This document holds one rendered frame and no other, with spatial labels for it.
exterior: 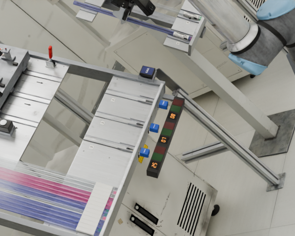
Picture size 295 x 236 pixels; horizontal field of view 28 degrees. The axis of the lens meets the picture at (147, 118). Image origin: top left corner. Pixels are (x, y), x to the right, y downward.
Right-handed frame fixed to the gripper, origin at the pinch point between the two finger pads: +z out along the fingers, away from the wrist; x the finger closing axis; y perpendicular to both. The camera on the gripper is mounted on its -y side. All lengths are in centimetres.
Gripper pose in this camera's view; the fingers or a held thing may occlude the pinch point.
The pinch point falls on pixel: (126, 18)
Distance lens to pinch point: 232.9
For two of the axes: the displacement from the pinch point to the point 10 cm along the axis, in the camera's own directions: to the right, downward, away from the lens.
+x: -3.8, 7.8, -5.0
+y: -8.9, -4.5, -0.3
